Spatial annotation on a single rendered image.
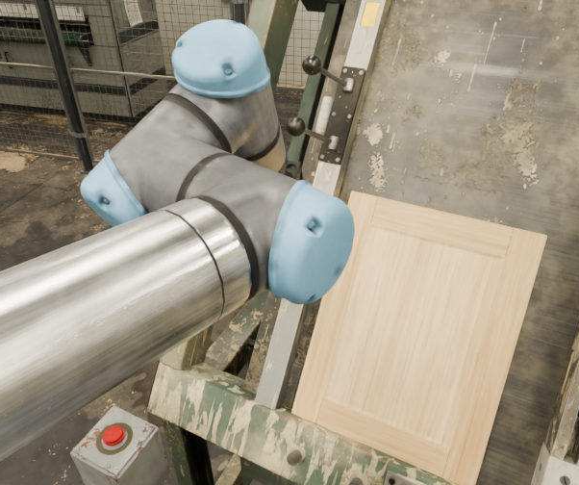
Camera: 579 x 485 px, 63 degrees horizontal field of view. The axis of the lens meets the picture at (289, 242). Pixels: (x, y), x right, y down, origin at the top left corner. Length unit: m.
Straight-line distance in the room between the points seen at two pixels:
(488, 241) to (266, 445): 0.60
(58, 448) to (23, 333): 2.04
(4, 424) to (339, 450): 0.84
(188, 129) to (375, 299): 0.67
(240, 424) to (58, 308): 0.88
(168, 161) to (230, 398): 0.79
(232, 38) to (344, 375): 0.75
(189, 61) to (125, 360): 0.25
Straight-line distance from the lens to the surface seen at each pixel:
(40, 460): 2.26
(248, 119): 0.42
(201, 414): 1.12
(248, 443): 1.09
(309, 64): 0.94
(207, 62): 0.40
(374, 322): 0.98
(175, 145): 0.37
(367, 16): 1.08
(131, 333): 0.23
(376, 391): 1.00
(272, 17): 1.15
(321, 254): 0.29
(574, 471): 0.97
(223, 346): 1.33
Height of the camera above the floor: 1.76
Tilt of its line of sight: 35 degrees down
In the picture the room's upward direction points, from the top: straight up
